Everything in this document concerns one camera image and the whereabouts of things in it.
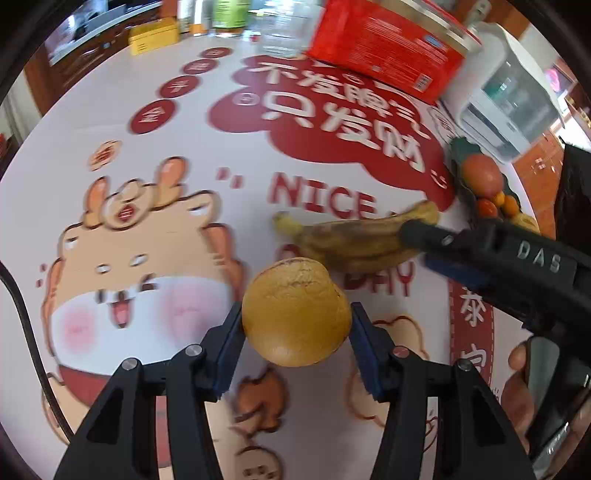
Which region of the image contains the person's right hand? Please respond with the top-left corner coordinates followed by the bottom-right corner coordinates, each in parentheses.
top-left (502, 344), bottom-right (532, 450)

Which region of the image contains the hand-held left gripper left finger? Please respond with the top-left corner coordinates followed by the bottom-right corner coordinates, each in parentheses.
top-left (53, 302), bottom-right (245, 480)

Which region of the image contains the wooden kitchen cabinet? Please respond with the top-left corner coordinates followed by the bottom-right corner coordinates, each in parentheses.
top-left (23, 9), bottom-right (134, 116)

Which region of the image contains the large red apple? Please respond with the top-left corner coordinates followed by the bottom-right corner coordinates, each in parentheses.
top-left (463, 154), bottom-right (503, 195)

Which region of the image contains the small yellow green pear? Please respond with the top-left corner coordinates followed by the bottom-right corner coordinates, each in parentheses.
top-left (510, 212), bottom-right (541, 234)

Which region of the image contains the red paper decoration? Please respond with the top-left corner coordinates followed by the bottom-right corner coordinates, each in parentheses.
top-left (545, 67), bottom-right (575, 93)

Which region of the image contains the yellow box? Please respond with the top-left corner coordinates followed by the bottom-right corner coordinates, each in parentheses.
top-left (128, 19), bottom-right (181, 57)

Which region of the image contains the large golden pear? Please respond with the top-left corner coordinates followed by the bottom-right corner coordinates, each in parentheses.
top-left (241, 257), bottom-right (352, 367)

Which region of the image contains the white countertop appliance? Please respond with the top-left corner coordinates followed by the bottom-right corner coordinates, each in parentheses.
top-left (438, 21), bottom-right (567, 162)

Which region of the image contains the clear glass cup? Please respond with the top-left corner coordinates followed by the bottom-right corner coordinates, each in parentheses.
top-left (259, 11), bottom-right (319, 58)

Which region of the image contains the wooden cabinet with handles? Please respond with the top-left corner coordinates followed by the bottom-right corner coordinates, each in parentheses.
top-left (512, 124), bottom-right (591, 241)

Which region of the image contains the green leaf shaped tray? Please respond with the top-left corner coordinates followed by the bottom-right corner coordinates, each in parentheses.
top-left (450, 137), bottom-right (520, 222)

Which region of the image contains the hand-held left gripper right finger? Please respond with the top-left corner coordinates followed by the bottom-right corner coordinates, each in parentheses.
top-left (349, 302), bottom-right (536, 480)

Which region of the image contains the cartoon printed table cover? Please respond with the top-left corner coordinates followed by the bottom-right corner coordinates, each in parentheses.
top-left (0, 28), bottom-right (555, 480)

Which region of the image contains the spotted ripe banana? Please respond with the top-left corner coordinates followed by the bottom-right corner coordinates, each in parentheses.
top-left (272, 200), bottom-right (440, 273)

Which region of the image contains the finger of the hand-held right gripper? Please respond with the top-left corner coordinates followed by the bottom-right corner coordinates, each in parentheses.
top-left (398, 218), bottom-right (591, 330)
top-left (553, 144), bottom-right (591, 260)

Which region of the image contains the red paper cup package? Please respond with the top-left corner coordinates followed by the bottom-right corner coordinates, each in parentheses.
top-left (307, 0), bottom-right (483, 105)

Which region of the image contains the black cable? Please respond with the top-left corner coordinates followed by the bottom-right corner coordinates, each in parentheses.
top-left (0, 261), bottom-right (75, 444)

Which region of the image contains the green label bottle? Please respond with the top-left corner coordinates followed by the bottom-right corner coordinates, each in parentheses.
top-left (212, 0), bottom-right (252, 38)

